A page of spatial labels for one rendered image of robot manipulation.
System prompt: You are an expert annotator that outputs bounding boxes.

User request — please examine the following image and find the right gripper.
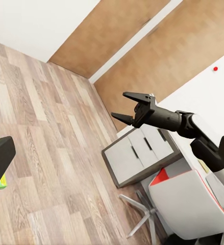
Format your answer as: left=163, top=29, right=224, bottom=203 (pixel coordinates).
left=112, top=92, right=170, bottom=129

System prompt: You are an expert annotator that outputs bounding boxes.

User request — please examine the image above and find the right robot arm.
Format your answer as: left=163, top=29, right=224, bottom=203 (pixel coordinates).
left=112, top=92, right=224, bottom=185

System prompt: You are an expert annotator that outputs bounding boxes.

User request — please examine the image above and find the toy box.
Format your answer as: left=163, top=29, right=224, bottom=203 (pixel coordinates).
left=206, top=172, right=224, bottom=210

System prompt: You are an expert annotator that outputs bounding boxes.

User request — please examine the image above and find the jigsaw puzzle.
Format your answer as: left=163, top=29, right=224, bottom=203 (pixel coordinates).
left=199, top=160, right=210, bottom=173

